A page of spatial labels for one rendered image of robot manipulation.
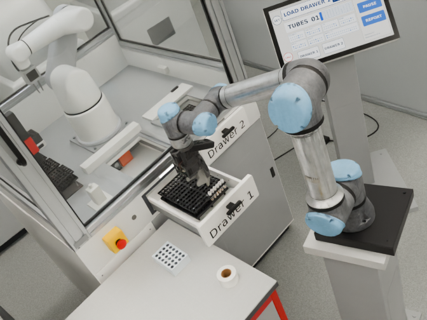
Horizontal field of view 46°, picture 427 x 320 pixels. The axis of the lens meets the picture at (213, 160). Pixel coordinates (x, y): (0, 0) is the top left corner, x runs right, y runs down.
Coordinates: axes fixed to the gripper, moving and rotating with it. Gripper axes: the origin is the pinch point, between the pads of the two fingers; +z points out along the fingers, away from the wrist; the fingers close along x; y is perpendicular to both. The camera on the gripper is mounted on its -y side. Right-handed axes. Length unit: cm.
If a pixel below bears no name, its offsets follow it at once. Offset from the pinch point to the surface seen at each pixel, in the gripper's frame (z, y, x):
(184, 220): 8.6, 13.9, -1.3
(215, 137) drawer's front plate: 6.5, -25.3, -21.1
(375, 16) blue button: -9, -104, 10
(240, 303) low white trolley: 21.2, 24.7, 32.0
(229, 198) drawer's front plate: 4.7, -0.2, 10.8
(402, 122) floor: 96, -155, -13
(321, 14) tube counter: -15, -91, -8
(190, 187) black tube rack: 7.2, 1.3, -10.0
